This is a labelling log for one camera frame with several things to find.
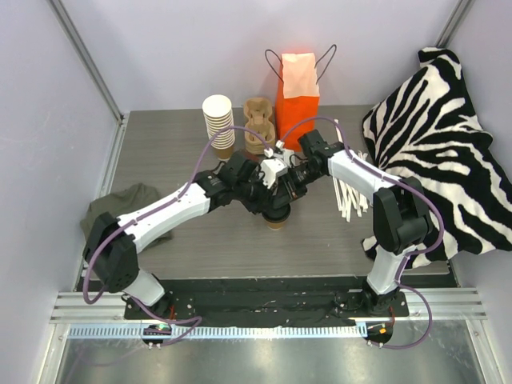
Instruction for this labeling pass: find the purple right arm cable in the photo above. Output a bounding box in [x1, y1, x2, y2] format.
[278, 116, 446, 350]

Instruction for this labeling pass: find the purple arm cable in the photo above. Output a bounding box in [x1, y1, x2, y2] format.
[82, 126, 273, 367]
[278, 116, 446, 350]

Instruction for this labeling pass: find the white slotted cable duct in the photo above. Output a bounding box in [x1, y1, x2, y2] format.
[68, 322, 367, 340]

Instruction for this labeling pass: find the olive green cloth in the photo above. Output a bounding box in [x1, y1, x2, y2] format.
[80, 183, 162, 239]

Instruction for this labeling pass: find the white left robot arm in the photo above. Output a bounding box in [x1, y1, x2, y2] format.
[84, 150, 293, 319]

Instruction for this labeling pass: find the pile of wrapped straws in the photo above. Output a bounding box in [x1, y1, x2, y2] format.
[331, 118, 375, 223]

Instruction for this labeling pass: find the black plastic cup lid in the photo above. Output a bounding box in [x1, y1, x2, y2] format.
[262, 204, 291, 223]

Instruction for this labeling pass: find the orange paper bag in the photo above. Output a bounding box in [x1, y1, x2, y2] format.
[264, 44, 337, 152]

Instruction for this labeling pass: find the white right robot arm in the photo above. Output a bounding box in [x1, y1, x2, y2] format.
[274, 130, 439, 316]

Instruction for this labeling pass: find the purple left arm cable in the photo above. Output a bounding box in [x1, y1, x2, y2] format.
[82, 126, 273, 367]

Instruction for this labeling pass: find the stack of paper cups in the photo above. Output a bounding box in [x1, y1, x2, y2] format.
[202, 94, 235, 160]

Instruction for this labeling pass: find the zebra print blanket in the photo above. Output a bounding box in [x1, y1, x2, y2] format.
[362, 47, 511, 269]

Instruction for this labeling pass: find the brown paper coffee cup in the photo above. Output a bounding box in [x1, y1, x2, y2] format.
[265, 218, 286, 230]

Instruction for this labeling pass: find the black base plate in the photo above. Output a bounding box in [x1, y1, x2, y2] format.
[123, 275, 411, 327]

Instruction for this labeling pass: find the cardboard cup carrier stack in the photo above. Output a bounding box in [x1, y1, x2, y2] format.
[243, 98, 276, 155]

